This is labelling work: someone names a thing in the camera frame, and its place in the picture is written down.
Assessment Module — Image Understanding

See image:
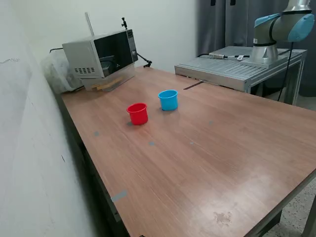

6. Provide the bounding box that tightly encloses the thin white rod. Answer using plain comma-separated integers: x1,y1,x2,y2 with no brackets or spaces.
84,11,96,40

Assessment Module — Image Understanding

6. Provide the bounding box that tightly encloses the blue plastic cup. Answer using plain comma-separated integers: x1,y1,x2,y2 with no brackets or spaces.
158,89,179,112

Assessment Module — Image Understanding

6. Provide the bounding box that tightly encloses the clear acrylic stand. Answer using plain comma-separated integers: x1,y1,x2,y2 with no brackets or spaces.
80,63,136,92

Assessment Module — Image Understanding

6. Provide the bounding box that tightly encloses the aluminium robot base table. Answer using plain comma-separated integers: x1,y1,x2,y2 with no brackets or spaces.
174,45,308,106

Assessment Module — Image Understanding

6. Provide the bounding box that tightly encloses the silver microwave oven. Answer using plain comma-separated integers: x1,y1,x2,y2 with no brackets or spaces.
61,29,139,79

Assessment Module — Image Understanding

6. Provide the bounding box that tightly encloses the clear plastic bag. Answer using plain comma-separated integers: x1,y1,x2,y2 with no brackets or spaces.
40,53,86,94

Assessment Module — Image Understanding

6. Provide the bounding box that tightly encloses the light wooden stick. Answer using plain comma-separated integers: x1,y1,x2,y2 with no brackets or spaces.
91,77,124,91

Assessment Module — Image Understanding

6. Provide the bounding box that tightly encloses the long grey tape strip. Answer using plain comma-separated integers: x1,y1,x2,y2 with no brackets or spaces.
110,189,128,203

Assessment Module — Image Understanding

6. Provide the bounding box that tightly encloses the red plastic cup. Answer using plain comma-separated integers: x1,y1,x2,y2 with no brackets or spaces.
126,102,150,126

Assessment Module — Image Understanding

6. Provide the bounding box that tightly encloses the hanging black cable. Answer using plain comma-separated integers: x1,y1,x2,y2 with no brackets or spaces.
277,41,294,102

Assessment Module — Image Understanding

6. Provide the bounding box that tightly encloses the grey curtain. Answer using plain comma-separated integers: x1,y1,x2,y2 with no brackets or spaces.
196,0,316,97

